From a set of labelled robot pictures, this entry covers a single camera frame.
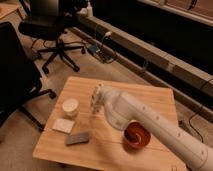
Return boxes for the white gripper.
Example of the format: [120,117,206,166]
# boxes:
[99,86,111,105]

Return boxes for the clear labelled plastic bottle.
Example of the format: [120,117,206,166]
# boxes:
[90,84,103,114]

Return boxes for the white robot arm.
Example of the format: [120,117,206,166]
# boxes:
[99,86,213,171]

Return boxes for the white spray bottle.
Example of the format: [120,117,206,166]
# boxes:
[87,0,93,17]

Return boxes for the white cup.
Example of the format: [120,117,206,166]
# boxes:
[62,98,79,117]

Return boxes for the red bowl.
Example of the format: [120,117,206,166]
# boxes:
[124,122,151,149]

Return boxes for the wooden table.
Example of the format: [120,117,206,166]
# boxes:
[33,76,186,171]

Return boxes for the white square sponge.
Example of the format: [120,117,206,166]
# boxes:
[52,118,75,134]

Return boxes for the grey rectangular block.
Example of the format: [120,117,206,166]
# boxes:
[65,132,89,145]

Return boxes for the black office chair left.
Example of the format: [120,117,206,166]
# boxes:
[0,22,56,131]

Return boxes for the black office chair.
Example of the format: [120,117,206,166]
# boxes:
[0,22,56,131]
[18,0,88,74]

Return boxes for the black office chair rear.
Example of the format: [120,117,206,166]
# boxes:
[18,0,88,74]

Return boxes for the power strip with cables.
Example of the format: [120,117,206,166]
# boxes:
[87,31,118,64]

